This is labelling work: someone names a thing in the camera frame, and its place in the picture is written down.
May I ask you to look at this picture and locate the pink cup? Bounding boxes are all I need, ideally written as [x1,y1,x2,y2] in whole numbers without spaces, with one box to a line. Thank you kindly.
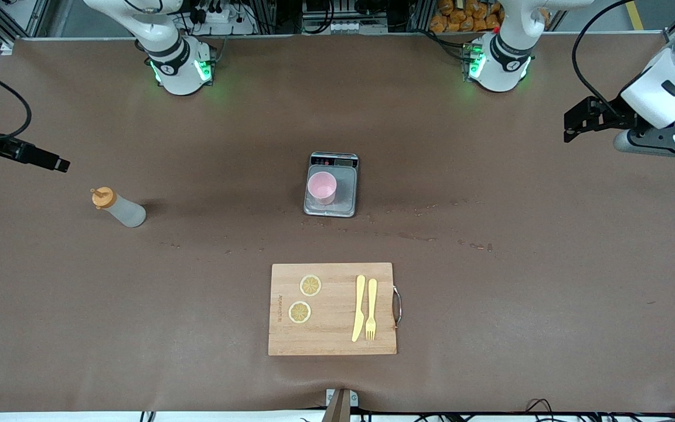
[307,172,338,206]

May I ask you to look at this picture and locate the white power strip with plugs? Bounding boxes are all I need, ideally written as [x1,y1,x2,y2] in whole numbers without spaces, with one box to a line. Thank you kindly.
[188,0,256,36]

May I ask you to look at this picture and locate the orange snack bag pile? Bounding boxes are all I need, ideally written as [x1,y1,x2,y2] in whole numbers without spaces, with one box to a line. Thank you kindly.
[429,0,505,33]

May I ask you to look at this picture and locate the clear sauce bottle orange cap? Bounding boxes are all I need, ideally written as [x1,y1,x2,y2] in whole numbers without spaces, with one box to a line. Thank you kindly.
[91,187,147,229]

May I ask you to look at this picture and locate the aluminium frame bars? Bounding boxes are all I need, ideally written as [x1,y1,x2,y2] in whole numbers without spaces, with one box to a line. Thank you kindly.
[0,0,52,50]

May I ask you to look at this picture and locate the yellow plastic fork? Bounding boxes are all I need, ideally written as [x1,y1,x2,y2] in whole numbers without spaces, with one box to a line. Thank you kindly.
[365,278,378,342]

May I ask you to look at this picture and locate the metal table edge bracket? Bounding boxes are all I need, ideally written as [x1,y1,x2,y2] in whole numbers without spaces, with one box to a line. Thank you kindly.
[325,388,359,422]

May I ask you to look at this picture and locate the yellow plastic knife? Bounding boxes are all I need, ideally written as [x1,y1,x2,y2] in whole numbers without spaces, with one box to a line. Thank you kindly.
[352,274,367,343]

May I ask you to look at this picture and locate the silver digital kitchen scale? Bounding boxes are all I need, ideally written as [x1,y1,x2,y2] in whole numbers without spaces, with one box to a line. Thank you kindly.
[304,152,360,218]

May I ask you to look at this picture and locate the white connector block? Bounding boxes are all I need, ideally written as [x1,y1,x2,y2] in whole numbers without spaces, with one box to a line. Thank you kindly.
[302,16,388,35]

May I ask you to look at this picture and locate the wooden cutting board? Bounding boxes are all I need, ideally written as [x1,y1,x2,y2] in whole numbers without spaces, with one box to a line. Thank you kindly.
[268,262,403,356]

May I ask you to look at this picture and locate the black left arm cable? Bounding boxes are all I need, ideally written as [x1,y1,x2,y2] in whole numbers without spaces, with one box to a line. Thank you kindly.
[571,0,635,115]

